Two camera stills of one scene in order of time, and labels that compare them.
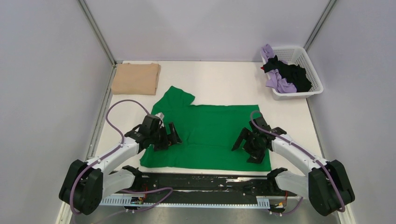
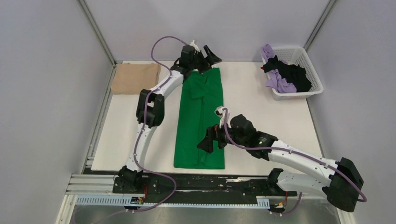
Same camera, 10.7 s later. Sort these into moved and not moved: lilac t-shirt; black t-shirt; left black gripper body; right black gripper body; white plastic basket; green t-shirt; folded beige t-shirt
Moved: green t-shirt; right black gripper body; left black gripper body
Not moved: lilac t-shirt; folded beige t-shirt; black t-shirt; white plastic basket
